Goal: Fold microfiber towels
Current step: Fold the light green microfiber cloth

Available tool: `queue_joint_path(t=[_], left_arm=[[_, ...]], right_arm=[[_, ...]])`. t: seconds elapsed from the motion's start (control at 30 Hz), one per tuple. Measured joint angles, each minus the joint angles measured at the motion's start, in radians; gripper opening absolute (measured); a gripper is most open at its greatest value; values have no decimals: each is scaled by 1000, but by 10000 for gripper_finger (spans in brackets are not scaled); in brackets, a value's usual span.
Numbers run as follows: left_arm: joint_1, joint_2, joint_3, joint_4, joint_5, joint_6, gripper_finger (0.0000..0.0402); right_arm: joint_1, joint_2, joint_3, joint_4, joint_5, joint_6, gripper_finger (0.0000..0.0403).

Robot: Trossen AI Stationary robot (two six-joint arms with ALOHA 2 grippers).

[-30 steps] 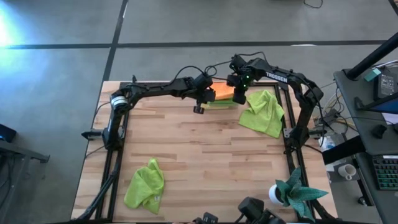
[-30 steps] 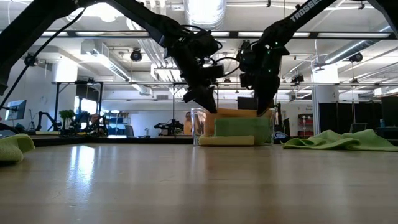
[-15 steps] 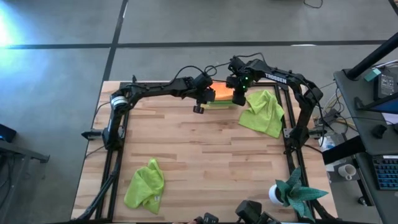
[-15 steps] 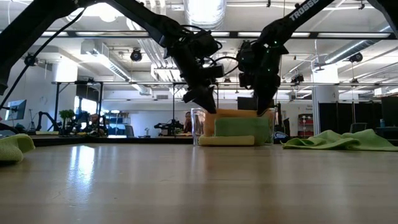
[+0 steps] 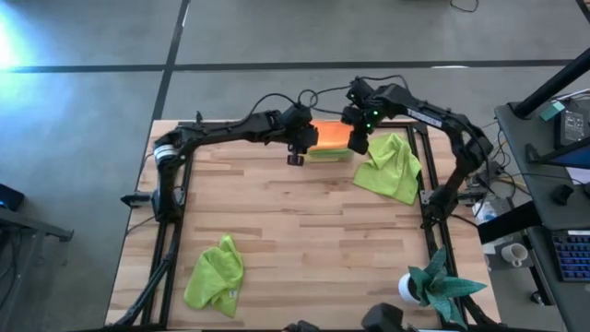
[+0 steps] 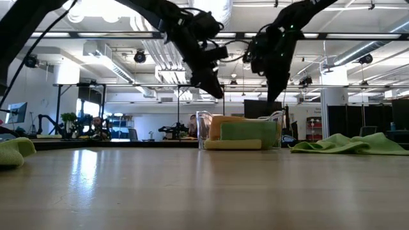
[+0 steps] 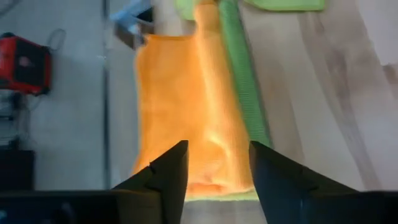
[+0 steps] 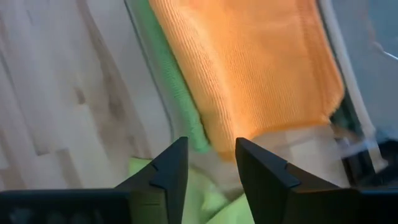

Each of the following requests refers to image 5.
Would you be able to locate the black device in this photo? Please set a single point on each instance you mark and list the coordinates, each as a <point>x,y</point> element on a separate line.
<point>299,326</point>

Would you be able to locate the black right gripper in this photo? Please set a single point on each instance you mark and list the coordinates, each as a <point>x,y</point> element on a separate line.
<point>358,143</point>

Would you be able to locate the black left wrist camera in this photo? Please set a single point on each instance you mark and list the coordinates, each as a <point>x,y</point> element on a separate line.
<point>296,159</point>

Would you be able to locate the monitor with blue screen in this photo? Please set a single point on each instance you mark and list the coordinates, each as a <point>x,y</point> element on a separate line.
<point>571,157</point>

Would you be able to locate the black clamp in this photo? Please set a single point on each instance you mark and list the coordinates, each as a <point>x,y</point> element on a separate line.
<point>136,199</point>

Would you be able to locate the white mug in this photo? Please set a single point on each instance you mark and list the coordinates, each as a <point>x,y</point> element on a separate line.
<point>514,254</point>

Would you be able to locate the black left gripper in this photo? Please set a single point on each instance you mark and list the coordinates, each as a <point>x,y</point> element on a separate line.
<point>306,136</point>

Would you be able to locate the black bar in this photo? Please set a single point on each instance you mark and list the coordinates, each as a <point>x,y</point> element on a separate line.
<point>507,221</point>

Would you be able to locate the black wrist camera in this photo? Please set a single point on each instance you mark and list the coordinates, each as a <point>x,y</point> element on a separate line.
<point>351,116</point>
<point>296,159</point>

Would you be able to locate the black metal table frame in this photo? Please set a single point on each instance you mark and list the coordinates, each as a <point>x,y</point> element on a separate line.
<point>173,240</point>

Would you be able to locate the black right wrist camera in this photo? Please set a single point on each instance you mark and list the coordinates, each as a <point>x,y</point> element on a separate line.
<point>351,116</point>

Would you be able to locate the black power adapter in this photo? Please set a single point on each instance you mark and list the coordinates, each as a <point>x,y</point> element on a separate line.
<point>571,126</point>

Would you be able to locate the black stand leg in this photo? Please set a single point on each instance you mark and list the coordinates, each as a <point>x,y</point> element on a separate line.
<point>37,226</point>

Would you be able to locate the teal box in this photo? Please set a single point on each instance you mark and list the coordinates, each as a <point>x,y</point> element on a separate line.
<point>552,110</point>

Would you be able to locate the grey desk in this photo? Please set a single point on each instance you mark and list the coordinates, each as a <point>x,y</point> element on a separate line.
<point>521,133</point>

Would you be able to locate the black keyboard blue keys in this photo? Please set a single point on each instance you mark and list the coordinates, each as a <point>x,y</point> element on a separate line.
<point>574,256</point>

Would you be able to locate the dark device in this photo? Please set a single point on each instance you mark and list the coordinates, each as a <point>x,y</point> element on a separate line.
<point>11,197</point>

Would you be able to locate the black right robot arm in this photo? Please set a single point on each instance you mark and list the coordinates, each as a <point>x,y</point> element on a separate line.
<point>428,117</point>

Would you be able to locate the lime green microfiber towel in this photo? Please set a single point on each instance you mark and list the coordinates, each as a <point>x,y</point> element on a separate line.
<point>392,175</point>
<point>212,276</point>

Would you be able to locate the orange microfiber towel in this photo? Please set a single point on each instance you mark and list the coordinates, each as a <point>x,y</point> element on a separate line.
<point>332,134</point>

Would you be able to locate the black computer mouse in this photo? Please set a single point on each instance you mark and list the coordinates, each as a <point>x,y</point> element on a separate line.
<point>562,194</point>

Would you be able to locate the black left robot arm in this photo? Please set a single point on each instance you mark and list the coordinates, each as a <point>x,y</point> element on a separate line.
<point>221,128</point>

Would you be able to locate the snake plant white pot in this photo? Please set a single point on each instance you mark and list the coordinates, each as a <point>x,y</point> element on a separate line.
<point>438,286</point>

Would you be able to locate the black pole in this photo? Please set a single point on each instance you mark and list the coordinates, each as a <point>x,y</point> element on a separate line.
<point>553,85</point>

